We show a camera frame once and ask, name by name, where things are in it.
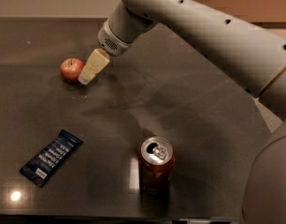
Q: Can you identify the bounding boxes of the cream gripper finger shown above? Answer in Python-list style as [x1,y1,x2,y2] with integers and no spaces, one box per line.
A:
[78,49,110,85]

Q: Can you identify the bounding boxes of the red apple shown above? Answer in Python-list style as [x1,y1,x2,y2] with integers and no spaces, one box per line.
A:
[60,58,84,83]

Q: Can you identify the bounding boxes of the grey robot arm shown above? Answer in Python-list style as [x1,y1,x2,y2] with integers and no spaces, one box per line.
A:
[79,0,286,224]

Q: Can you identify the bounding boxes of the red coke can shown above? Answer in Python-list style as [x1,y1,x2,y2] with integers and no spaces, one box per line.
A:
[138,136,175,196]

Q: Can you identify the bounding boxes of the dark blue snack bar wrapper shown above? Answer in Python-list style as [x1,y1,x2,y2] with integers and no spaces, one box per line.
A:
[20,130,83,188]

